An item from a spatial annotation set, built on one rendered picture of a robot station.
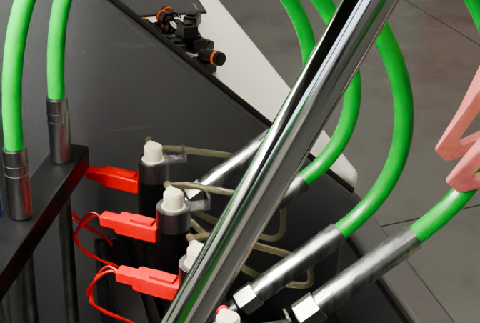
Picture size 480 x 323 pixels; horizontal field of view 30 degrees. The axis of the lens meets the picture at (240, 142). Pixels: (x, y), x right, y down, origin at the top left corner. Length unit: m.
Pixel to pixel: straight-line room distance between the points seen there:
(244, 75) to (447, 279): 1.44
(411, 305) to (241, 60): 0.53
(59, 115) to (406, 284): 0.38
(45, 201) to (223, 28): 0.72
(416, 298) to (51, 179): 0.36
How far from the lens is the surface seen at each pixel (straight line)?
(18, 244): 0.68
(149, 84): 0.84
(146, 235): 0.75
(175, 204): 0.72
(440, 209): 0.61
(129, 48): 0.82
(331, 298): 0.60
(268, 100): 1.16
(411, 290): 0.90
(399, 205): 2.85
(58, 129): 0.76
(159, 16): 1.34
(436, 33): 4.24
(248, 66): 1.26
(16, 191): 0.69
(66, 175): 0.76
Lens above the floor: 1.48
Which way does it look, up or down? 28 degrees down
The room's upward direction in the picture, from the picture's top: 2 degrees clockwise
